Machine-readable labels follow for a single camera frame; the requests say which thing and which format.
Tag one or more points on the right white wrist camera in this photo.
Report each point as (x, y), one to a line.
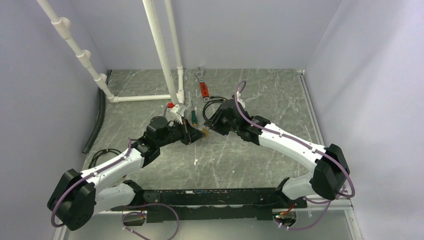
(239, 100)

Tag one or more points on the black foam tube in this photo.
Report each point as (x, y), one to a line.
(98, 122)

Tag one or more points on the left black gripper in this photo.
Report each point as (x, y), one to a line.
(190, 134)

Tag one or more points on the green handle screwdriver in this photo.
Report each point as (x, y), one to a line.
(194, 119)

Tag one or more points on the white pvc pipe frame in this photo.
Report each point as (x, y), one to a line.
(175, 93)

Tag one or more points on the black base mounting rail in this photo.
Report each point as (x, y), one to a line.
(212, 204)

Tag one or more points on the small brass padlock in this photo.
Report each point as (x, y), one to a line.
(206, 131)

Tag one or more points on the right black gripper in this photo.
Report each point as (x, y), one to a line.
(213, 123)

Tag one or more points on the aluminium rail right edge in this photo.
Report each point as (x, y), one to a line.
(353, 226)

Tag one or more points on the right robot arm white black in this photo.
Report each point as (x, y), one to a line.
(327, 166)

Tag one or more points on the red handle adjustable wrench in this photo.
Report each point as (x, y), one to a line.
(202, 84)

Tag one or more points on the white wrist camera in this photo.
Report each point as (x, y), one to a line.
(175, 112)
(239, 100)

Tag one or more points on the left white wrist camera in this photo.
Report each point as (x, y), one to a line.
(175, 112)

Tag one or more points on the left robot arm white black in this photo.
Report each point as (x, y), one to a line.
(80, 195)

